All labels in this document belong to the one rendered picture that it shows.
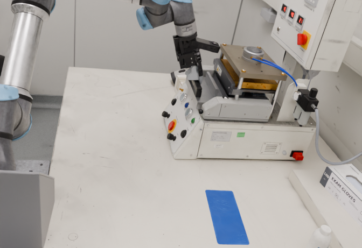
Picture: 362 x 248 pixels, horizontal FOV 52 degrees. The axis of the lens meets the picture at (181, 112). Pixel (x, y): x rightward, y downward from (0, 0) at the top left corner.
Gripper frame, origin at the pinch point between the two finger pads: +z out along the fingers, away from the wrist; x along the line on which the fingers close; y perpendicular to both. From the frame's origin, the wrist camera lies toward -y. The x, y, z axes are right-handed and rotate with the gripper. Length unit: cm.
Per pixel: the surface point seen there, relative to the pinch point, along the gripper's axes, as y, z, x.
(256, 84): -18.4, 1.4, 10.2
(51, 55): 87, 29, -144
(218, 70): -8.1, -0.2, -4.2
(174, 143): 15.9, 18.1, 10.8
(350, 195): -35, 29, 47
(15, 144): 118, 64, -91
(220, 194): 5.3, 25.1, 35.4
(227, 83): -8.2, -0.3, 7.1
